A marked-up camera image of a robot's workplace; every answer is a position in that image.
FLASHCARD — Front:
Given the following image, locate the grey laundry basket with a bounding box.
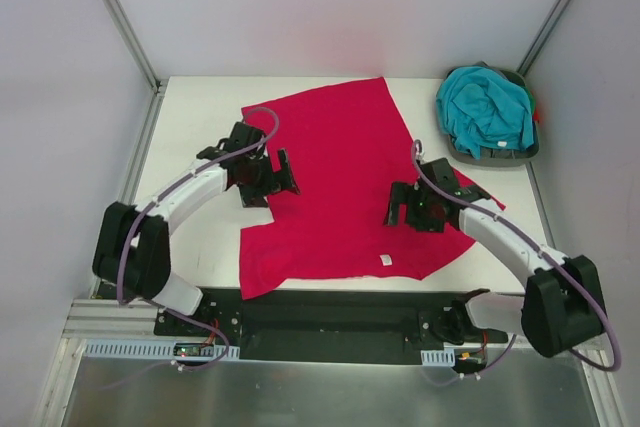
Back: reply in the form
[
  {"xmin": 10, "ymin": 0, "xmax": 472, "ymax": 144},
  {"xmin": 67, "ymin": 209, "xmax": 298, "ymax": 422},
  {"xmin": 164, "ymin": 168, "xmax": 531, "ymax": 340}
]
[{"xmin": 435, "ymin": 60, "xmax": 544, "ymax": 171}]

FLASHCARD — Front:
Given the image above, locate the aluminium frame post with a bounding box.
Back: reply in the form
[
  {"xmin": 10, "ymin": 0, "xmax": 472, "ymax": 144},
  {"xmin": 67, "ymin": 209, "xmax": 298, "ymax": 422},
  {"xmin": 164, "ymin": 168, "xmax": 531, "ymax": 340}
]
[
  {"xmin": 516, "ymin": 0, "xmax": 573, "ymax": 77},
  {"xmin": 102, "ymin": 0, "xmax": 164, "ymax": 94}
]

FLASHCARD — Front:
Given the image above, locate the green t shirt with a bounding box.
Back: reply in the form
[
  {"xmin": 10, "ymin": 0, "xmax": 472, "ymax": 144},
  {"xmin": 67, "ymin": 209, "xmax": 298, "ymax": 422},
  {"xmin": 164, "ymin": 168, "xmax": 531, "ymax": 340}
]
[{"xmin": 525, "ymin": 88, "xmax": 541, "ymax": 123}]

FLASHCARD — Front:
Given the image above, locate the teal t shirt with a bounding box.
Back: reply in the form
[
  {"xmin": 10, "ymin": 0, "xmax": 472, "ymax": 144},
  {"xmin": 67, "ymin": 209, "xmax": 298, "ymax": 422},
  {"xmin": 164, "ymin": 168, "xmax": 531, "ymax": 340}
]
[{"xmin": 435, "ymin": 64, "xmax": 536, "ymax": 160}]

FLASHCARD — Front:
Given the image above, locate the purple cable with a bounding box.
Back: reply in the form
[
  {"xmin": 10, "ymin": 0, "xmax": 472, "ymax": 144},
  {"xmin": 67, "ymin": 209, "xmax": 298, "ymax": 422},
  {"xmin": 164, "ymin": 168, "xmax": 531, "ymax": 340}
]
[
  {"xmin": 410, "ymin": 138, "xmax": 624, "ymax": 388},
  {"xmin": 99, "ymin": 107, "xmax": 281, "ymax": 392}
]

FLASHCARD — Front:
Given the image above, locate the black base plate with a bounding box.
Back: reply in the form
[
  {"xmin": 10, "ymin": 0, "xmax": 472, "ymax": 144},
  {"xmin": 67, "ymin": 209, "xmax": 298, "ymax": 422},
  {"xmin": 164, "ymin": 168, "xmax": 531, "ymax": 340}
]
[{"xmin": 152, "ymin": 288, "xmax": 506, "ymax": 366}]

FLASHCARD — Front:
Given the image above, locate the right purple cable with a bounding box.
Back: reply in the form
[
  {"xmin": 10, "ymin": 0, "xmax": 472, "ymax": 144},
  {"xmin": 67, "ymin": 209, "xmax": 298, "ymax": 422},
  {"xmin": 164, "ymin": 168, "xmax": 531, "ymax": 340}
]
[{"xmin": 410, "ymin": 138, "xmax": 624, "ymax": 388}]

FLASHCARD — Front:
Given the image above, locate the right white cable duct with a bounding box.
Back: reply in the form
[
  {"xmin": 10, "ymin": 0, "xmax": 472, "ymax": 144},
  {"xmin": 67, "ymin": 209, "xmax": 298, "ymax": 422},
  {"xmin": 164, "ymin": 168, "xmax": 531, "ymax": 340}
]
[{"xmin": 420, "ymin": 348, "xmax": 456, "ymax": 368}]

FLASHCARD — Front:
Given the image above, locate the left aluminium frame post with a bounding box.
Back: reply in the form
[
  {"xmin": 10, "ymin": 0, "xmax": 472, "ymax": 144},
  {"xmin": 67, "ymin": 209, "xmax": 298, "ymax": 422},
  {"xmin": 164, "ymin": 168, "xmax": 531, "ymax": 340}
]
[{"xmin": 102, "ymin": 0, "xmax": 164, "ymax": 94}]

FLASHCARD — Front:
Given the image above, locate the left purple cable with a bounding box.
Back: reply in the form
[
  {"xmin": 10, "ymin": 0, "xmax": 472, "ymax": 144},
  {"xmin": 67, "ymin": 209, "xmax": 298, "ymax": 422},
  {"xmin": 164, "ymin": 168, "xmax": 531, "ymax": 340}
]
[{"xmin": 99, "ymin": 107, "xmax": 281, "ymax": 392}]

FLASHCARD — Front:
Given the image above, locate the white slotted cable duct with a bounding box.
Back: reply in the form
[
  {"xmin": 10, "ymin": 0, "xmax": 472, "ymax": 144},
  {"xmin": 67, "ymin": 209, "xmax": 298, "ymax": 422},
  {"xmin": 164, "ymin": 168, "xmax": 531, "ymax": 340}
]
[{"xmin": 84, "ymin": 339, "xmax": 240, "ymax": 363}]

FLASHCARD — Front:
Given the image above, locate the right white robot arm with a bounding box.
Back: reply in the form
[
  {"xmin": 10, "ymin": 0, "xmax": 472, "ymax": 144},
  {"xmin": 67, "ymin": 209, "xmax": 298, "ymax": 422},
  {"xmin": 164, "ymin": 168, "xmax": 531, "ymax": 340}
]
[{"xmin": 385, "ymin": 158, "xmax": 606, "ymax": 358}]

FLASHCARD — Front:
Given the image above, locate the pink t shirt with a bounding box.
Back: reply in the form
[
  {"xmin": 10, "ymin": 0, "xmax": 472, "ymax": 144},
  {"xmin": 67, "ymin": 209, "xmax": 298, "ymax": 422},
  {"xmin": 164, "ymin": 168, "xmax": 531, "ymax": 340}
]
[{"xmin": 239, "ymin": 78, "xmax": 505, "ymax": 299}]

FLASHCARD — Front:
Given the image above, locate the aluminium front rail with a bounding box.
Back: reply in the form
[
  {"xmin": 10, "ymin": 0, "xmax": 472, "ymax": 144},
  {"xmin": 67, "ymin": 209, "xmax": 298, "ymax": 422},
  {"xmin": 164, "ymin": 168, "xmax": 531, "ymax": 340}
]
[{"xmin": 63, "ymin": 296, "xmax": 606, "ymax": 350}]

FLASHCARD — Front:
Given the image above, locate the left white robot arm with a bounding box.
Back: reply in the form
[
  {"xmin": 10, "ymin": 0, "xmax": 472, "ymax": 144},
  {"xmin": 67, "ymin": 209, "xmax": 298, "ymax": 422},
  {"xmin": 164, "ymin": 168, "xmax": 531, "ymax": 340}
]
[{"xmin": 92, "ymin": 121, "xmax": 299, "ymax": 336}]

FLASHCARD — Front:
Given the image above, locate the right aluminium frame post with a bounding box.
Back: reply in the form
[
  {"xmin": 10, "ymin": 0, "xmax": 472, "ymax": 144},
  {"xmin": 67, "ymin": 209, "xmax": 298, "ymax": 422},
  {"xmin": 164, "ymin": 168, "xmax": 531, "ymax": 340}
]
[{"xmin": 516, "ymin": 0, "xmax": 573, "ymax": 77}]

